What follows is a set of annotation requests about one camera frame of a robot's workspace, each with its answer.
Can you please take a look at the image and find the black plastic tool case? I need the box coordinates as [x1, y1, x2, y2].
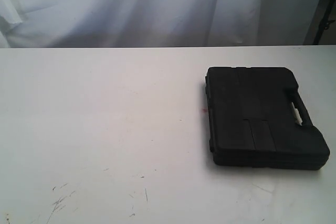
[205, 67, 330, 170]

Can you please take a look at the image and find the white backdrop curtain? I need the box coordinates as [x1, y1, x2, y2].
[1, 0, 319, 48]

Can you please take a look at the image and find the black metal stand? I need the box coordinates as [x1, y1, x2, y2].
[312, 0, 335, 45]

